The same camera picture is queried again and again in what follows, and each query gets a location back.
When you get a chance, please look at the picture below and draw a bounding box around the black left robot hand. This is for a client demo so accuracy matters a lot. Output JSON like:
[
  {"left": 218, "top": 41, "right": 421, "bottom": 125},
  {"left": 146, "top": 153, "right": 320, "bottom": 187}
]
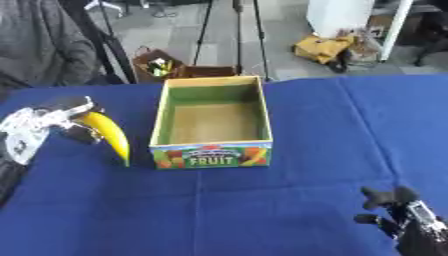
[{"left": 35, "top": 95, "right": 107, "bottom": 146}]

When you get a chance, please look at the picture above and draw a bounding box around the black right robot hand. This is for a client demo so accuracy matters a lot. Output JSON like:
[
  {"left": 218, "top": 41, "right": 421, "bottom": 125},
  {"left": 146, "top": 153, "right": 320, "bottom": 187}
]
[{"left": 351, "top": 185, "right": 448, "bottom": 256}]

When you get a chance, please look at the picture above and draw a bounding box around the yellow toy banana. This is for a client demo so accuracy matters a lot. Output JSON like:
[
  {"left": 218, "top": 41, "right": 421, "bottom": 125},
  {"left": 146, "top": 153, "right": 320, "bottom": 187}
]
[{"left": 77, "top": 111, "right": 133, "bottom": 168}]

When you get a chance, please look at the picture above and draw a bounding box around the cardboard box with green inside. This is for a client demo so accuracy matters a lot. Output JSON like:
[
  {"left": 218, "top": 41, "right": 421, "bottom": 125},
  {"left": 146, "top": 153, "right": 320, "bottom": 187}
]
[{"left": 147, "top": 75, "right": 275, "bottom": 170}]

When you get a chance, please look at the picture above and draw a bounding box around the brown cardboard box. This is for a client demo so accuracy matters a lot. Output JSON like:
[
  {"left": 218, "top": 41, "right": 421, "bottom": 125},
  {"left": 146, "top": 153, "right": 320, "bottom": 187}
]
[{"left": 173, "top": 64, "right": 242, "bottom": 80}]

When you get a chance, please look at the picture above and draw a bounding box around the person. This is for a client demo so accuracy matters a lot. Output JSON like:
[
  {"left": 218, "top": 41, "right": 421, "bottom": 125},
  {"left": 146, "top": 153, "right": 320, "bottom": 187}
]
[{"left": 0, "top": 0, "right": 102, "bottom": 101}]

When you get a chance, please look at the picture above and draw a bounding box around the black tripod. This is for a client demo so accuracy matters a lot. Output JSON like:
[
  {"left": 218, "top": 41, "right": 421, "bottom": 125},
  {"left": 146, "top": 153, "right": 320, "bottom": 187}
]
[
  {"left": 57, "top": 0, "right": 140, "bottom": 85},
  {"left": 190, "top": 0, "right": 273, "bottom": 82}
]

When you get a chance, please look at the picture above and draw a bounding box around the brown basket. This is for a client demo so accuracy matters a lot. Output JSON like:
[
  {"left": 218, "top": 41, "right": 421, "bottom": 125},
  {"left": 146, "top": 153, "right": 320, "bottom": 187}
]
[{"left": 131, "top": 46, "right": 188, "bottom": 84}]

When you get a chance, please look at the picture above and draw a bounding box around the yellow bag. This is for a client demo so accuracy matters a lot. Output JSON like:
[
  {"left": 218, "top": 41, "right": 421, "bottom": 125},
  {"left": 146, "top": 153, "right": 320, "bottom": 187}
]
[{"left": 290, "top": 34, "right": 357, "bottom": 66}]

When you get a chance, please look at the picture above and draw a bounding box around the white cabinet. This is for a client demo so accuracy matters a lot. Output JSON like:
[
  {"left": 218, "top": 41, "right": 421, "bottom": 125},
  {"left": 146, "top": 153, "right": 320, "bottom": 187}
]
[{"left": 304, "top": 0, "right": 415, "bottom": 63}]

